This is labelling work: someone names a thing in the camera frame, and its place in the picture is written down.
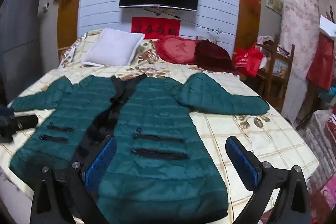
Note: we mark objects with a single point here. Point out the dark red velvet pillow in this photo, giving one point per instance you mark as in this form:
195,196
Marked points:
214,57

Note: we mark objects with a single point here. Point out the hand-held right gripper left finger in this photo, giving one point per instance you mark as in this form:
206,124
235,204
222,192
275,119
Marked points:
101,163

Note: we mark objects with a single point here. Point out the wooden chair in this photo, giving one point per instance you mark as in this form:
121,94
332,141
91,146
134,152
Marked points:
282,74

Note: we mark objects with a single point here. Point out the green quilted down jacket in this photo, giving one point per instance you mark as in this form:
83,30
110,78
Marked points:
157,108

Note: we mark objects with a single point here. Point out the pink floral hanging blanket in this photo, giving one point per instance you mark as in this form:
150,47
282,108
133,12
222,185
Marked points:
298,37

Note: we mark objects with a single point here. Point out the red plastic shopping bag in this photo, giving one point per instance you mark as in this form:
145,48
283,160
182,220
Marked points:
248,60

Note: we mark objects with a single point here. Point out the small framed wall picture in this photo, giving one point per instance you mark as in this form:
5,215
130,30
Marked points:
274,2

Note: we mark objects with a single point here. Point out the floral checked bed sheet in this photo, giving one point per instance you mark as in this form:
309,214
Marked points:
236,134

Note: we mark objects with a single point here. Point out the red paper wall banner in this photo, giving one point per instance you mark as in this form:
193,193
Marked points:
156,27

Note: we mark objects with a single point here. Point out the red heart-shaped pillow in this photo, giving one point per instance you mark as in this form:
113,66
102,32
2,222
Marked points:
176,49

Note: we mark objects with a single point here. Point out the white square pillow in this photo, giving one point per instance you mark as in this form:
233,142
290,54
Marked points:
113,47

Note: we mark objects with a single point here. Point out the stack of folded bedding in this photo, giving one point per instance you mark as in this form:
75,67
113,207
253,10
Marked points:
324,150

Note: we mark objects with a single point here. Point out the red hanging cloth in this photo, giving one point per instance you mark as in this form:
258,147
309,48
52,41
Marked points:
321,64

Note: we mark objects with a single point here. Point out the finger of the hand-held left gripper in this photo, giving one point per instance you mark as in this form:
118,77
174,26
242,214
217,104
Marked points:
26,122

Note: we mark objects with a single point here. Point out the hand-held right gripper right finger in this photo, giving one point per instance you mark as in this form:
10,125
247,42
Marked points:
242,161

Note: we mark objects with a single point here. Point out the grey refrigerator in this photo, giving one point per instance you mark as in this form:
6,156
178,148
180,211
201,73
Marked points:
18,37

